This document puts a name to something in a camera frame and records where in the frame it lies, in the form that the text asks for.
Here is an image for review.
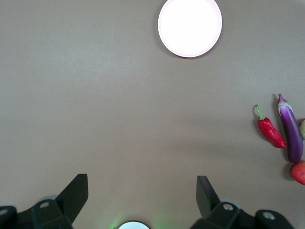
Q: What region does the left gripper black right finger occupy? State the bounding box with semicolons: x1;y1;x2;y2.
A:
189;176;294;229

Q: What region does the pink round plate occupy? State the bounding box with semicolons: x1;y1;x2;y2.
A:
157;0;223;58

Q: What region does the purple eggplant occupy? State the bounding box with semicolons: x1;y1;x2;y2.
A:
276;93;304;164

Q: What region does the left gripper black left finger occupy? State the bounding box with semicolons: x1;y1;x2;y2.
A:
0;173;89;229

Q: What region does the red apple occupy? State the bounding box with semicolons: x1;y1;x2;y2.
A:
290;161;305;186

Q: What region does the red chili pepper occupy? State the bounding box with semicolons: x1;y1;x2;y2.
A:
253;104;287;149

